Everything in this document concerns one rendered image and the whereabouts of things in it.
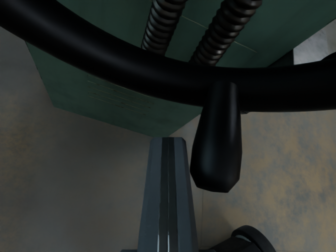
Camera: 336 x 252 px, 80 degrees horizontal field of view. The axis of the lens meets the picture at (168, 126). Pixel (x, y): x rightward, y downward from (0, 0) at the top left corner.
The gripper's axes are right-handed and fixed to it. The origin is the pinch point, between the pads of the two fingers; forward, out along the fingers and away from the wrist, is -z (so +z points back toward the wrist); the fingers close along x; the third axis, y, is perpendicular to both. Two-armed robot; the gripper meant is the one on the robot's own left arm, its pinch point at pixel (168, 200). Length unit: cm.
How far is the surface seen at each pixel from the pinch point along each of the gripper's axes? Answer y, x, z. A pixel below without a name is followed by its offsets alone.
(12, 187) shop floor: -48, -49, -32
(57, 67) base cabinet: -12, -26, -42
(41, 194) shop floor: -52, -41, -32
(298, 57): -3.7, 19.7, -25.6
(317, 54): -4.2, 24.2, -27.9
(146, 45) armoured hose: 1.9, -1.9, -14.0
